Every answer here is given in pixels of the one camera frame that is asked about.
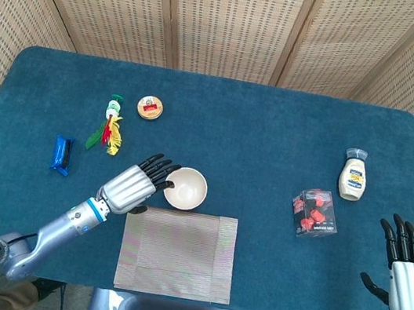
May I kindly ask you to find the clear box of red capsules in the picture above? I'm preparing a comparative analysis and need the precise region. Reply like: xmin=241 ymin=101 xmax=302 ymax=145
xmin=286 ymin=184 xmax=345 ymax=244

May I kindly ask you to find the robot left hand silver black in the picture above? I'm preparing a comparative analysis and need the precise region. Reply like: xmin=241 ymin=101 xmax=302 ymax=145
xmin=93 ymin=144 xmax=183 ymax=224

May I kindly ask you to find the round tin with red label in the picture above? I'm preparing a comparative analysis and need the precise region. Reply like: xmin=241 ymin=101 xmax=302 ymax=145
xmin=136 ymin=93 xmax=167 ymax=123

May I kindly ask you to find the colourful feather shuttlecock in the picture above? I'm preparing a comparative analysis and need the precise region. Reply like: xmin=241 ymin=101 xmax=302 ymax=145
xmin=84 ymin=90 xmax=131 ymax=158

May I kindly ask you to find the bamboo folding screen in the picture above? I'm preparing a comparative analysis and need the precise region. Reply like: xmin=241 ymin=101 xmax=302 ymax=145
xmin=0 ymin=0 xmax=414 ymax=258

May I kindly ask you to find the blue table cloth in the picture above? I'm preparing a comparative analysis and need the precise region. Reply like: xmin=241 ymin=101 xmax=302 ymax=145
xmin=0 ymin=39 xmax=414 ymax=310

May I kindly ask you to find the blue snack packet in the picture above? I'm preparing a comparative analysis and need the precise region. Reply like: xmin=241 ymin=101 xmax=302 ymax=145
xmin=47 ymin=133 xmax=76 ymax=178

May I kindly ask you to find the beige woven placemat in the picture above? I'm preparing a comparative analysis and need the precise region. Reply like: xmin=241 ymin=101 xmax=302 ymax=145
xmin=112 ymin=200 xmax=244 ymax=308

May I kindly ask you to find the mayonnaise squeeze bottle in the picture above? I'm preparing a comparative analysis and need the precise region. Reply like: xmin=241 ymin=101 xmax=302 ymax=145
xmin=335 ymin=145 xmax=374 ymax=203

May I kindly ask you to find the robot right hand silver black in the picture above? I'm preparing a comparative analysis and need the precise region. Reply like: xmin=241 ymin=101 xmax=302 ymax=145
xmin=354 ymin=209 xmax=414 ymax=310

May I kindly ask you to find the white ceramic bowl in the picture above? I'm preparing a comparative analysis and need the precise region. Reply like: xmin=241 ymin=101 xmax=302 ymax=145
xmin=160 ymin=164 xmax=212 ymax=215

